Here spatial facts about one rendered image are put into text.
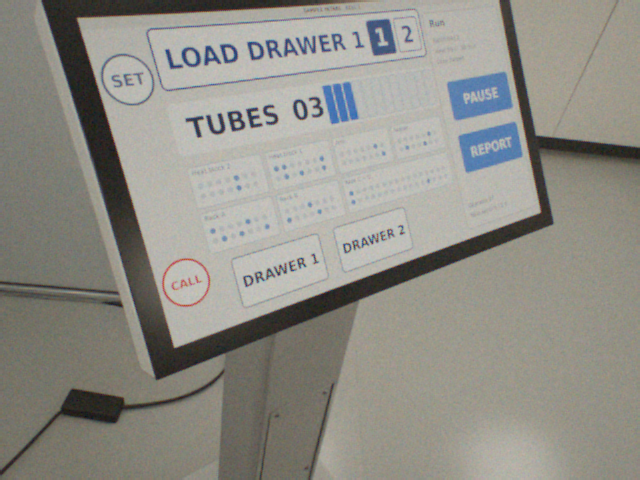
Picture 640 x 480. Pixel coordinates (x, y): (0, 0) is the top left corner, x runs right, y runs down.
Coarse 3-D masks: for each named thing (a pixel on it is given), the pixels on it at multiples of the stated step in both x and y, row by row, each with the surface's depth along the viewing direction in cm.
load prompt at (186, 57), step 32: (160, 32) 47; (192, 32) 48; (224, 32) 50; (256, 32) 51; (288, 32) 53; (320, 32) 55; (352, 32) 57; (384, 32) 59; (416, 32) 61; (160, 64) 47; (192, 64) 48; (224, 64) 50; (256, 64) 51; (288, 64) 53; (320, 64) 55; (352, 64) 57
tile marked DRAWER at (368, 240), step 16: (400, 208) 59; (352, 224) 56; (368, 224) 57; (384, 224) 58; (400, 224) 59; (336, 240) 55; (352, 240) 56; (368, 240) 57; (384, 240) 58; (400, 240) 59; (352, 256) 56; (368, 256) 57; (384, 256) 58
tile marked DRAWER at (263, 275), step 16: (288, 240) 52; (304, 240) 53; (320, 240) 54; (240, 256) 50; (256, 256) 51; (272, 256) 51; (288, 256) 52; (304, 256) 53; (320, 256) 54; (240, 272) 50; (256, 272) 50; (272, 272) 51; (288, 272) 52; (304, 272) 53; (320, 272) 54; (240, 288) 50; (256, 288) 50; (272, 288) 51; (288, 288) 52; (304, 288) 53; (256, 304) 50
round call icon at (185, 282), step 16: (192, 256) 48; (160, 272) 46; (176, 272) 47; (192, 272) 48; (208, 272) 48; (160, 288) 46; (176, 288) 47; (192, 288) 47; (208, 288) 48; (176, 304) 47; (192, 304) 47
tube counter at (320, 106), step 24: (408, 72) 60; (288, 96) 53; (312, 96) 54; (336, 96) 55; (360, 96) 57; (384, 96) 58; (408, 96) 60; (432, 96) 62; (312, 120) 54; (336, 120) 55; (360, 120) 57
